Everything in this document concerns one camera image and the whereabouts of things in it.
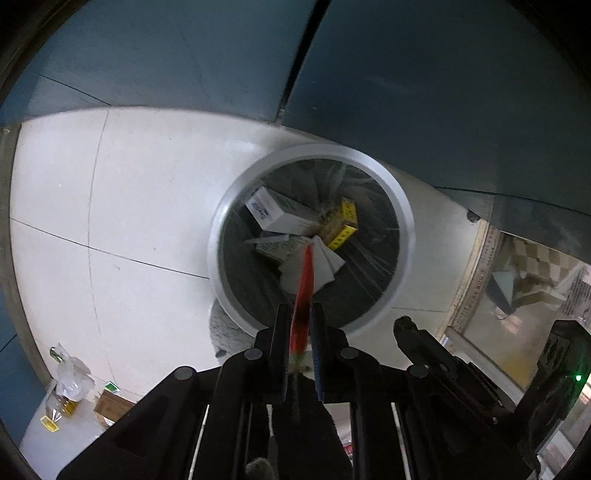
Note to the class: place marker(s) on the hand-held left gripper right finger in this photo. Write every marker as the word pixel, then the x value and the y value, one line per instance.
pixel 318 341

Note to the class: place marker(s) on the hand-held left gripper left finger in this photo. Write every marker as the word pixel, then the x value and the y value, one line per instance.
pixel 281 332

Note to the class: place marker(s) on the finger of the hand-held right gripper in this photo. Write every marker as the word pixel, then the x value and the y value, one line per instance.
pixel 429 346

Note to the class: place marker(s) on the red chili pepper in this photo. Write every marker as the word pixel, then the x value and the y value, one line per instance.
pixel 304 295

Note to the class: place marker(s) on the white tissue paper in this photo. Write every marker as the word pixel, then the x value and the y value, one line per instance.
pixel 330 265

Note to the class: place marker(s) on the round grey trash bin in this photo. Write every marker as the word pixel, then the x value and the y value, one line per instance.
pixel 369 277

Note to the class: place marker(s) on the green white medicine box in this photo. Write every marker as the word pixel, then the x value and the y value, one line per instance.
pixel 277 247

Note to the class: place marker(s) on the long white toothpaste box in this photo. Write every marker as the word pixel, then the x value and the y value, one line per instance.
pixel 281 210

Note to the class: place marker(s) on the yellow red box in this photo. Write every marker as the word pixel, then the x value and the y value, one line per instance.
pixel 344 221

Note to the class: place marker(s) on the grey fuzzy slipper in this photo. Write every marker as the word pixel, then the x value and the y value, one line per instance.
pixel 226 327

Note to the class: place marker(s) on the glass sliding door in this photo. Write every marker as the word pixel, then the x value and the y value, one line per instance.
pixel 521 300

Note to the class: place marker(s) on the small green white packet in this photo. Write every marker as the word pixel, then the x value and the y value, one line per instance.
pixel 112 388

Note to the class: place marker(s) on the brown cardboard box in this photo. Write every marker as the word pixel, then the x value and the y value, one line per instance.
pixel 113 408

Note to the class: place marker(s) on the clear plastic bag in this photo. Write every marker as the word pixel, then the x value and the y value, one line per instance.
pixel 71 374

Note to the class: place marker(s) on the yellow oil bottle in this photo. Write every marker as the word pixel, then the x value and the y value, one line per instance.
pixel 62 406

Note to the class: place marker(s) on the blue kitchen cabinet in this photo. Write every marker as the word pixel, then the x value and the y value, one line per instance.
pixel 184 55

